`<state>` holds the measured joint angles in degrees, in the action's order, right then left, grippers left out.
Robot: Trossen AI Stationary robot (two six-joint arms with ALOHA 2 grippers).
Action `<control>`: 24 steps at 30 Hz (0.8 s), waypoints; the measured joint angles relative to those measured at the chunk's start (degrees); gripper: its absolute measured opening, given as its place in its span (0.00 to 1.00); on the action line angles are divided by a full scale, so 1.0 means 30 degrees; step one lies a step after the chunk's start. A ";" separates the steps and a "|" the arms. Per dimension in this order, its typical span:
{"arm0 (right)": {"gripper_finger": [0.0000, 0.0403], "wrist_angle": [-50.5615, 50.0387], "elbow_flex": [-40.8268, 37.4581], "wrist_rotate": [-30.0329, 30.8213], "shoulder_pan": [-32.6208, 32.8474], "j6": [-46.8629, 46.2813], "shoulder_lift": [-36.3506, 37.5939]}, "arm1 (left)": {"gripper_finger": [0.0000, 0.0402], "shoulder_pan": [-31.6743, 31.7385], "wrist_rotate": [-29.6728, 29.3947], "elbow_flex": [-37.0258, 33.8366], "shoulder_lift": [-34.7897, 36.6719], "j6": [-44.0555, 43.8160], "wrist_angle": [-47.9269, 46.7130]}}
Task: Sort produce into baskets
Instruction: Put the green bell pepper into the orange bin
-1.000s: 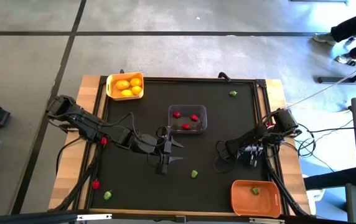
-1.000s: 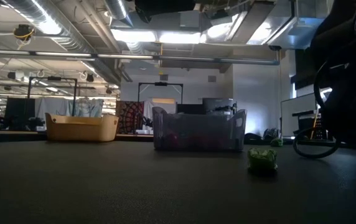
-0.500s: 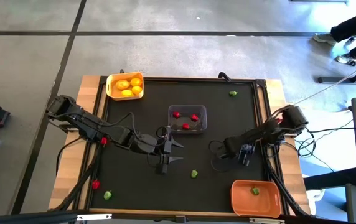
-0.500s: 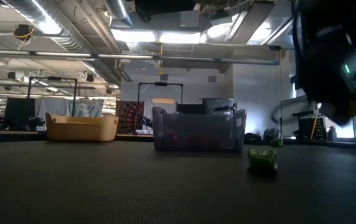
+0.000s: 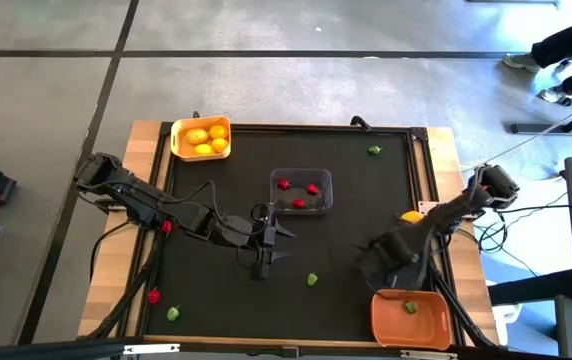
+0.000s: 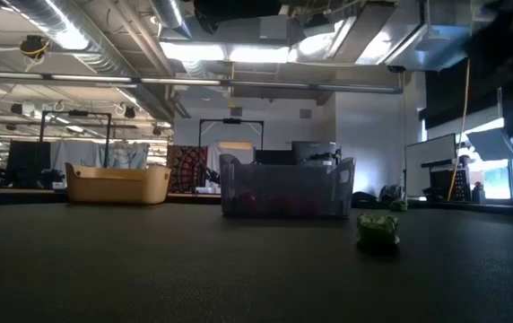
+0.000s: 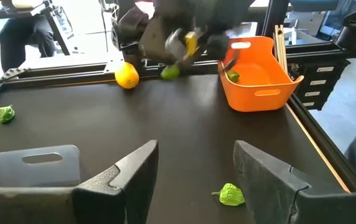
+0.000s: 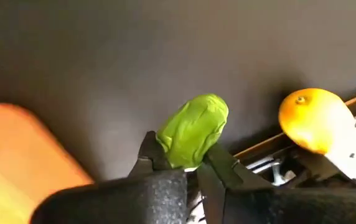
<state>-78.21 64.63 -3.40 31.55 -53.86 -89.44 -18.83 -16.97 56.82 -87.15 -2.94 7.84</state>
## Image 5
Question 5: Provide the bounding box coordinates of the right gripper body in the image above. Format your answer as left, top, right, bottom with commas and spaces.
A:
359, 258, 430, 294

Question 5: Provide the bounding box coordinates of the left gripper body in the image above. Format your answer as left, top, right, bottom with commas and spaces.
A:
248, 201, 280, 281

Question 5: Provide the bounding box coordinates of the orange plastic basket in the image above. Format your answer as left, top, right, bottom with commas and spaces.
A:
369, 288, 454, 352

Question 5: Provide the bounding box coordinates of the grey translucent plastic basket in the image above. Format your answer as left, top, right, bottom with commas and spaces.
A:
269, 167, 335, 216

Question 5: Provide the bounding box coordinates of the black rig strut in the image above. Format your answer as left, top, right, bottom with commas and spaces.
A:
85, 244, 162, 341
425, 264, 500, 349

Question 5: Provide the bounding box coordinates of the yellow plastic basket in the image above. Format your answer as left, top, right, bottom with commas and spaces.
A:
169, 114, 233, 163

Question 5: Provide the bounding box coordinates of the black clamp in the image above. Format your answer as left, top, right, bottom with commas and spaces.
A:
349, 115, 373, 133

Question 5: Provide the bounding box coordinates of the person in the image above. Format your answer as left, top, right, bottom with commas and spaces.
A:
485, 268, 572, 331
501, 14, 572, 107

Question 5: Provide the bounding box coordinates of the black rig crossbar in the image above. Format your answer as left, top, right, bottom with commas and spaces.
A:
0, 338, 572, 360

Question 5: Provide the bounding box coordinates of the silver metal bracket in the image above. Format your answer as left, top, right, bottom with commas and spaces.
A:
399, 349, 458, 360
123, 342, 181, 356

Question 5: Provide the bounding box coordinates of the black aluminium table frame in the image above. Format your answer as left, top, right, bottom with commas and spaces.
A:
135, 121, 447, 346

